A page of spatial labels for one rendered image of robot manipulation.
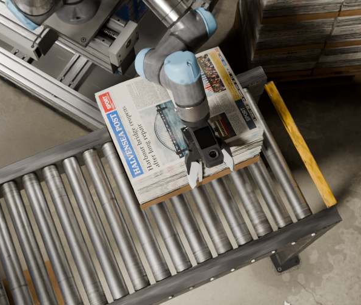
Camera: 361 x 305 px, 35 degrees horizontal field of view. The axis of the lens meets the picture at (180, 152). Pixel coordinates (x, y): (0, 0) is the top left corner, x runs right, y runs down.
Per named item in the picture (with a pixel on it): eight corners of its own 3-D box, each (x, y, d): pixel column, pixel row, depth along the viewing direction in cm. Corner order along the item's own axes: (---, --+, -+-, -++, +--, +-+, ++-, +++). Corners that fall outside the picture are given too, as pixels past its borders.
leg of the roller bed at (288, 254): (286, 247, 243) (324, 212, 178) (292, 260, 241) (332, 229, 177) (274, 253, 242) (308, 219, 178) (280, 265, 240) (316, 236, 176)
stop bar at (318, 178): (272, 82, 180) (273, 79, 178) (337, 204, 167) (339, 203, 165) (263, 86, 179) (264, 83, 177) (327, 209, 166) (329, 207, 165)
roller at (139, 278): (96, 149, 178) (94, 143, 173) (153, 289, 164) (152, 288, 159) (81, 155, 177) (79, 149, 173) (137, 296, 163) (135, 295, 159)
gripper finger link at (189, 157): (197, 171, 143) (205, 142, 139) (200, 175, 142) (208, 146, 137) (180, 171, 141) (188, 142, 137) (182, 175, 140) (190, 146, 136)
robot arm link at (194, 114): (211, 100, 129) (178, 113, 128) (215, 116, 132) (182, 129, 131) (200, 85, 135) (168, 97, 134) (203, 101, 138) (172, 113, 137)
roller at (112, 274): (77, 157, 177) (74, 151, 172) (132, 298, 163) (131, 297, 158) (62, 163, 177) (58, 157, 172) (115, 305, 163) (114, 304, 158)
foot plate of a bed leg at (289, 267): (290, 235, 244) (290, 235, 243) (305, 266, 240) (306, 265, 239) (262, 247, 243) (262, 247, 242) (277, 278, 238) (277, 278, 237)
